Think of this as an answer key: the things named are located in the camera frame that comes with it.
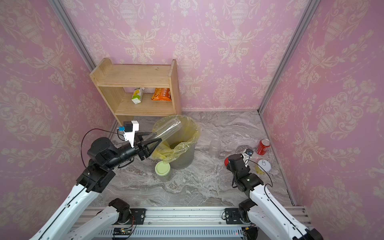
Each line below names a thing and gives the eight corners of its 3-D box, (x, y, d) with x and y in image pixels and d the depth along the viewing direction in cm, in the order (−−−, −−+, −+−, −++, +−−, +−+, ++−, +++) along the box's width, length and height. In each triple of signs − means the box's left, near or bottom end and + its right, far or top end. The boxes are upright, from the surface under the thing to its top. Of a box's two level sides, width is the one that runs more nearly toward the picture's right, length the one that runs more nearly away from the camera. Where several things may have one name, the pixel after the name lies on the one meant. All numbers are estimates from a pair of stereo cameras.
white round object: (255, 166, 92) (258, 162, 88) (258, 160, 95) (261, 156, 90) (267, 173, 90) (270, 169, 85) (269, 167, 92) (273, 163, 88)
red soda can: (256, 156, 98) (262, 146, 89) (254, 147, 102) (259, 138, 93) (265, 156, 98) (272, 146, 89) (262, 147, 102) (269, 138, 93)
